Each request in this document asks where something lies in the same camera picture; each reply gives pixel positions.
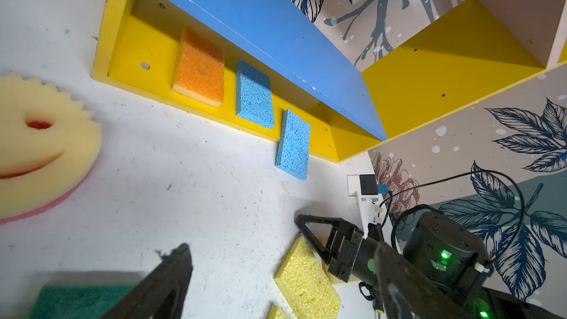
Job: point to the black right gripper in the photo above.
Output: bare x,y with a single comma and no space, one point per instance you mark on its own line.
342,246

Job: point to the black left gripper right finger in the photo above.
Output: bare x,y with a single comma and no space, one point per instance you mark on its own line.
405,292

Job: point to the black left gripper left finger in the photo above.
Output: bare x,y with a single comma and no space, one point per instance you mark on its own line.
162,293

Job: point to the blue cellulose sponge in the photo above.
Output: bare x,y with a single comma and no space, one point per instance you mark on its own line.
293,149
254,100

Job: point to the orange rectangular sponge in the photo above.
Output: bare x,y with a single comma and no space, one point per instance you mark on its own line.
199,71

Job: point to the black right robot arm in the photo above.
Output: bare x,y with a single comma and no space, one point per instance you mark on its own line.
441,274

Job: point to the yellow shelf pink blue boards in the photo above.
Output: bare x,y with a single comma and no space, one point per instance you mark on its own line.
475,51

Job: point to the yellow sponge upper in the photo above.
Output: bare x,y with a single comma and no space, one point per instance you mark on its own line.
305,286

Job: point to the yellow sponge lower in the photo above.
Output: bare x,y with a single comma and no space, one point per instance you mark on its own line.
276,313

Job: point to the dark green scouring sponge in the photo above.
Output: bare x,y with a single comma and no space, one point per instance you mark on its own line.
83,294

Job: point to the yellow smiley round sponge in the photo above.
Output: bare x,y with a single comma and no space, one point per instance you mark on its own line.
49,144

